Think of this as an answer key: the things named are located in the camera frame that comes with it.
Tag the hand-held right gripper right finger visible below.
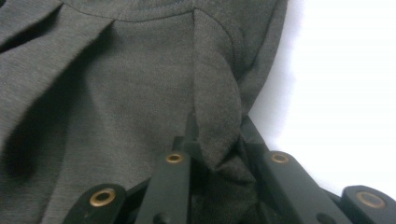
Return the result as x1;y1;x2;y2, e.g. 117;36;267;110
238;116;353;224

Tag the white board table cover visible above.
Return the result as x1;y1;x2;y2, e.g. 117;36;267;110
248;0;396;200

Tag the dark grey pleated skirt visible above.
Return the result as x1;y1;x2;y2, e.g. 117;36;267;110
0;0;289;224

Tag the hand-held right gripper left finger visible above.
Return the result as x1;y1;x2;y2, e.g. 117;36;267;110
134;112;204;224

